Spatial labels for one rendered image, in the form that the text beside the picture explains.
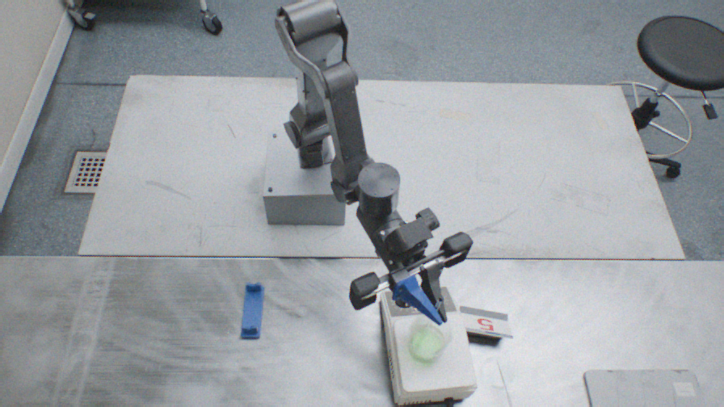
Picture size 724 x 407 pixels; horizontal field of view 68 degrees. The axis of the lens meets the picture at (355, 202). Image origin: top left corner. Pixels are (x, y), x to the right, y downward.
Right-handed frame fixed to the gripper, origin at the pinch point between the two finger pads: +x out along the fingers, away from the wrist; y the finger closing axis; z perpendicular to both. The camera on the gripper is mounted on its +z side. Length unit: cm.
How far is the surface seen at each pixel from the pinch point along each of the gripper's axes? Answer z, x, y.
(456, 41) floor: -116, -145, 127
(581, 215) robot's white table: -26, -9, 48
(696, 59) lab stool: -51, -48, 143
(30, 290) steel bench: -26, -41, -56
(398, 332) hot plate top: -17.1, -2.3, -1.3
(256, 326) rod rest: -22.5, -15.4, -21.6
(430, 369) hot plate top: -17.1, 5.2, 0.2
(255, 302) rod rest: -25.0, -20.7, -20.0
